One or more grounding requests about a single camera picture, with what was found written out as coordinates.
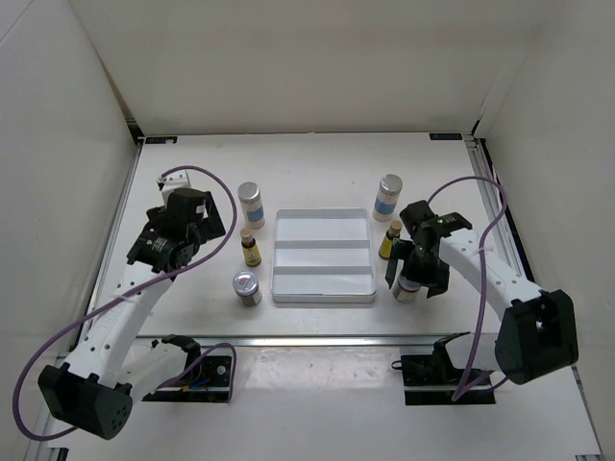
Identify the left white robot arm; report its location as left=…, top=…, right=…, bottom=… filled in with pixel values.
left=37, top=187, right=226, bottom=440

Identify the aluminium table edge rail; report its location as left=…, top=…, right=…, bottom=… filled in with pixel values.
left=52, top=330, right=501, bottom=359

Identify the right blue-label salt shaker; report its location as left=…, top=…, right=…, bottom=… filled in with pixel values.
left=373, top=174, right=403, bottom=222

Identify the white-lid spice jar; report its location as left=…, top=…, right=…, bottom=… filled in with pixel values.
left=233, top=271, right=262, bottom=307
left=391, top=275, right=422, bottom=304

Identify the yellow-label sauce bottle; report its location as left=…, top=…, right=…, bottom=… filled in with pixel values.
left=379, top=219, right=403, bottom=260
left=240, top=228, right=261, bottom=267

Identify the left blue-label salt shaker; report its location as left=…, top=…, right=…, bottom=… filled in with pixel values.
left=237, top=182, right=265, bottom=230

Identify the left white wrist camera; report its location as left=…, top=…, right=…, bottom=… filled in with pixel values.
left=157, top=170, right=191, bottom=206

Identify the white divided tray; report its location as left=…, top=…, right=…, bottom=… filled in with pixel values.
left=271, top=207, right=377, bottom=304

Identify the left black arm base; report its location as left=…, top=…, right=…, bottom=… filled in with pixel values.
left=142, top=334, right=238, bottom=403

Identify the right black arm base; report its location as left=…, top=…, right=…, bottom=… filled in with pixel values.
left=391, top=332, right=496, bottom=406

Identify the right yellow-label sauce bottle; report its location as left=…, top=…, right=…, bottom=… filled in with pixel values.
left=379, top=219, right=403, bottom=260

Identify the left yellow-label sauce bottle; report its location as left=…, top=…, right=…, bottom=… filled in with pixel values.
left=240, top=228, right=261, bottom=267

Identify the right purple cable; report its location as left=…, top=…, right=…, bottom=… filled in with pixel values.
left=427, top=176, right=510, bottom=402

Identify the blue-label salt shaker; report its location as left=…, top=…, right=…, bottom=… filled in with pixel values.
left=237, top=182, right=265, bottom=230
left=373, top=174, right=403, bottom=222

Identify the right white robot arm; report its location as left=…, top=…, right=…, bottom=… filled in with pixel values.
left=385, top=201, right=578, bottom=385

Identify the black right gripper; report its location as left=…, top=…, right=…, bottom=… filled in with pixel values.
left=385, top=238, right=450, bottom=299

